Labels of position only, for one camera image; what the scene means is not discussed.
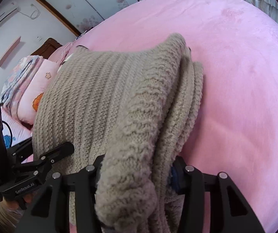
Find white power cable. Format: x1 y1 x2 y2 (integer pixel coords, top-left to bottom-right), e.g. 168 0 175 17
20 3 41 20

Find pink wall shelf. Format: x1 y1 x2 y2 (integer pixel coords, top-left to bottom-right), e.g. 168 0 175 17
0 36 22 68

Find white blue printed cloth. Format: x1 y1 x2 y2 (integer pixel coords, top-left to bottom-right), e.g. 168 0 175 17
1 113 33 150

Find pink flower print pillow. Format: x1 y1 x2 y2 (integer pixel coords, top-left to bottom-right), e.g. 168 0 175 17
16 59 60 125

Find dark wooden bed frame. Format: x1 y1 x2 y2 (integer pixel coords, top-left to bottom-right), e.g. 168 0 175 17
30 37 64 60

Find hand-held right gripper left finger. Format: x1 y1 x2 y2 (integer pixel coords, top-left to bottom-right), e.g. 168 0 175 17
15 154 105 233

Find pink bed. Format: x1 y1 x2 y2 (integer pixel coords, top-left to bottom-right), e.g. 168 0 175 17
0 0 278 233

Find floral wardrobe doors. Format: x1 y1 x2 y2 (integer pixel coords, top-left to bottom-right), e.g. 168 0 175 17
29 0 187 37

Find folded floral quilt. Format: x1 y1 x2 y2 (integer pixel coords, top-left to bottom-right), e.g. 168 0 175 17
0 55 44 108

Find person's left hand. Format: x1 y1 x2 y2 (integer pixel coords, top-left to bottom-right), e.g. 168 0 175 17
4 191 36 210

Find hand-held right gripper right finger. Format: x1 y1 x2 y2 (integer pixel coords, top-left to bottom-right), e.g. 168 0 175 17
170 156 263 233

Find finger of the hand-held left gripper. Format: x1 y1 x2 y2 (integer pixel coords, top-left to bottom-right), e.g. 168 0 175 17
11 141 75 175
7 137 34 161

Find beige knitted cardigan sweater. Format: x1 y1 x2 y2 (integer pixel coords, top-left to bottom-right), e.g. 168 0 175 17
31 33 204 233

